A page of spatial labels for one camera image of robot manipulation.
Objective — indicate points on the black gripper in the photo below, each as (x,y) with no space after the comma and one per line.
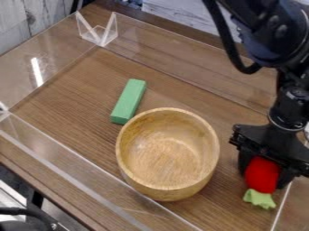
(276,143)

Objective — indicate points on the red plush strawberry toy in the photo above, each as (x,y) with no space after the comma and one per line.
(261,179)

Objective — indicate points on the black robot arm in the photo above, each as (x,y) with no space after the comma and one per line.
(265,35)

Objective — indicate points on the wooden bowl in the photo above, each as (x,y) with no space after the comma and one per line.
(168,152)

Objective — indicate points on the green rectangular block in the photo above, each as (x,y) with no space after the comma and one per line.
(127,102)

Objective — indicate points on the clear acrylic front wall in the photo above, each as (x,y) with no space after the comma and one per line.
(90,193)

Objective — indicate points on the black metal table leg bracket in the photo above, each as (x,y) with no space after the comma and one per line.
(49,211)

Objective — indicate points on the clear acrylic corner bracket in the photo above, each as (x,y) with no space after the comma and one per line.
(98,34)

